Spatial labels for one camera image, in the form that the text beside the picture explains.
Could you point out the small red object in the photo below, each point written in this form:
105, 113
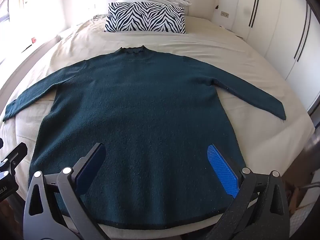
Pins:
33, 40

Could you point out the beige bed sheet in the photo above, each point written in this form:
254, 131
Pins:
212, 50

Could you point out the wall socket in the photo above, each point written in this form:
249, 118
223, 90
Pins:
224, 14

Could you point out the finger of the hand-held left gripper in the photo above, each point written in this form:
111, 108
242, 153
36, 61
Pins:
15, 156

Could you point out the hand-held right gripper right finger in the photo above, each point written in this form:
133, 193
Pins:
222, 172

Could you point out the zebra print pillow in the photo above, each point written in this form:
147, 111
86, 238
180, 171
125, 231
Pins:
145, 17

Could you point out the dark teal knit sweater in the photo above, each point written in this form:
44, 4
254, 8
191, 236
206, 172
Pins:
150, 105

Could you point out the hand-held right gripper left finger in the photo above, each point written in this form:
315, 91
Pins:
93, 165

